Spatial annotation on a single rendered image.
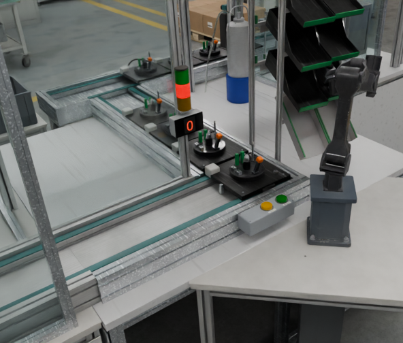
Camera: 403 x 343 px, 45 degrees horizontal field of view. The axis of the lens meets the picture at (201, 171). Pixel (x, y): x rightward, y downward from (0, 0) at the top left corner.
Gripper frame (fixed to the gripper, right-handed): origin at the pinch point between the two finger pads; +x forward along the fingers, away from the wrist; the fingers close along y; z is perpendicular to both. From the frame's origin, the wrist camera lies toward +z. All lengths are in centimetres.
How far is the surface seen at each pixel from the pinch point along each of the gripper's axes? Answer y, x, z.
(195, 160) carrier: 56, 26, -21
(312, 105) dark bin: 14.9, -0.4, -5.7
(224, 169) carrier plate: 49, 14, -25
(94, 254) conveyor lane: 109, -1, -32
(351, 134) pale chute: -5.3, 2.6, -23.9
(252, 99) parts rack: 26.4, 24.8, -2.8
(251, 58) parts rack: 26.2, 20.6, 14.1
